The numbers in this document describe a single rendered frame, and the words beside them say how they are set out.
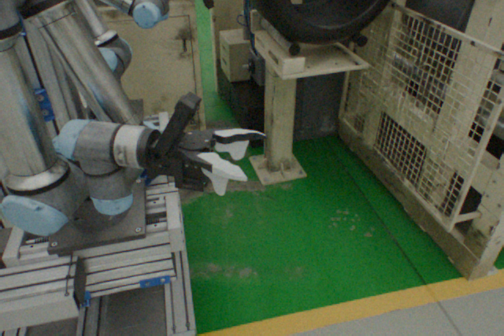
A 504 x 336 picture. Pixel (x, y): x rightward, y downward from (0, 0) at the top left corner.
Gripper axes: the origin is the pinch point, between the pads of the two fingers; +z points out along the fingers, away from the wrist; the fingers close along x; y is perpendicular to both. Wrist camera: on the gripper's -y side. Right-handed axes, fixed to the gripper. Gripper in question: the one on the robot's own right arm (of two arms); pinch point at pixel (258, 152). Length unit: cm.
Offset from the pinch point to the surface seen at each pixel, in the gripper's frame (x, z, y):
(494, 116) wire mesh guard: -71, 60, 16
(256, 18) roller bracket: -117, -26, -1
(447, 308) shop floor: -71, 66, 98
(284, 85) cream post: -132, -13, 32
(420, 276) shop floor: -84, 57, 96
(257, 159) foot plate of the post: -149, -29, 86
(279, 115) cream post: -133, -15, 49
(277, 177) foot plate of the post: -134, -14, 88
